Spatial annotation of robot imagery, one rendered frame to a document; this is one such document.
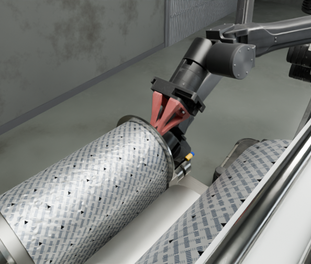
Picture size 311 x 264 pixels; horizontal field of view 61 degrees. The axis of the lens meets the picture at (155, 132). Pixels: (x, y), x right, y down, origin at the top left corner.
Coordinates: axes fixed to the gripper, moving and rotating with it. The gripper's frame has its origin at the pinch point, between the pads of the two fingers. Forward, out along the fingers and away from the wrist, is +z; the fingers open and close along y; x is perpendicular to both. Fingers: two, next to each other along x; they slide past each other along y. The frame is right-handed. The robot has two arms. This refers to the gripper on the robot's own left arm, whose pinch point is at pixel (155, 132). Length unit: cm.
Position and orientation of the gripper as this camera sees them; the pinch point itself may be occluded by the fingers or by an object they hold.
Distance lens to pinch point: 50.7
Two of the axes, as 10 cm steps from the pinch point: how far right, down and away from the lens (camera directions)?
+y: -7.4, -4.1, 5.3
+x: -4.3, -3.1, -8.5
